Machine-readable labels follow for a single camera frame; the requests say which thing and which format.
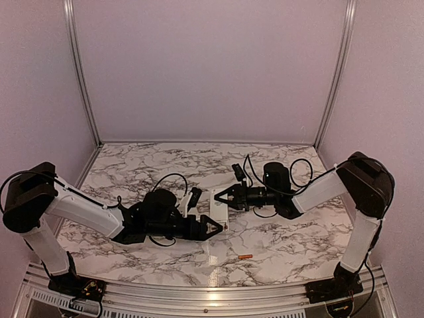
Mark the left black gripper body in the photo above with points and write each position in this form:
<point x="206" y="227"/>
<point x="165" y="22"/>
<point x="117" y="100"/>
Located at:
<point x="191" y="233"/>

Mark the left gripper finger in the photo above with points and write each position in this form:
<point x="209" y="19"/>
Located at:
<point x="210" y="224"/>
<point x="209" y="234"/>

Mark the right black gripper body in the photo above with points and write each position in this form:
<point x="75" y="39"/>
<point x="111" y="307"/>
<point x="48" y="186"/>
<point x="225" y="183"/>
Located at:
<point x="245" y="199"/>

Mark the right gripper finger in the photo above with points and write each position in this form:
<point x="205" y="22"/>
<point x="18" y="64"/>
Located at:
<point x="232" y="193"/>
<point x="233" y="204"/>

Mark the white remote control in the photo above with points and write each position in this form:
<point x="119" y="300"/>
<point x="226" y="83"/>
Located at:
<point x="218" y="211"/>

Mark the orange AAA battery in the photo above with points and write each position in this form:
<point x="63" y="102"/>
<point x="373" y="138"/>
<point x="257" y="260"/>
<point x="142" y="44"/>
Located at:
<point x="245" y="256"/>

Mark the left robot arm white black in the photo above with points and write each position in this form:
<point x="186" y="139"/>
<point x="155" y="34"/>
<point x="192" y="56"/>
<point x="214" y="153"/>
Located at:
<point x="28" y="195"/>

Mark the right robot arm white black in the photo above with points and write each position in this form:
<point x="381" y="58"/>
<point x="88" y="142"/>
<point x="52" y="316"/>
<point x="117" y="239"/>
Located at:
<point x="365" y="180"/>

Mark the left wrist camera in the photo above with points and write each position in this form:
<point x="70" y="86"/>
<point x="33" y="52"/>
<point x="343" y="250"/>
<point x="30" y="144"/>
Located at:
<point x="195" y="196"/>

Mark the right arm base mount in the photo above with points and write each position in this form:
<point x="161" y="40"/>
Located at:
<point x="343" y="284"/>

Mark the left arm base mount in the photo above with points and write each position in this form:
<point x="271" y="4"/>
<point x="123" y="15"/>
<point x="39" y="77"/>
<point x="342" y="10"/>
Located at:
<point x="72" y="284"/>

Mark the right aluminium frame post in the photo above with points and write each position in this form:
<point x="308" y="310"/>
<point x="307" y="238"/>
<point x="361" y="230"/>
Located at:
<point x="342" y="57"/>

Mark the aluminium frame post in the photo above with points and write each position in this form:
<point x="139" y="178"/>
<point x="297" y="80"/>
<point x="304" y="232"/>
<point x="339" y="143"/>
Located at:
<point x="78" y="66"/>
<point x="342" y="57"/>

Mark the front aluminium frame rail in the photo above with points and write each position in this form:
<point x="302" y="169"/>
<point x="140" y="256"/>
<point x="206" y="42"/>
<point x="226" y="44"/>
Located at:
<point x="371" y="298"/>

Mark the left aluminium frame post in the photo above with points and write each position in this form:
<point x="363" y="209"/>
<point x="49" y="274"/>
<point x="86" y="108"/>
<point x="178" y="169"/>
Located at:
<point x="78" y="66"/>

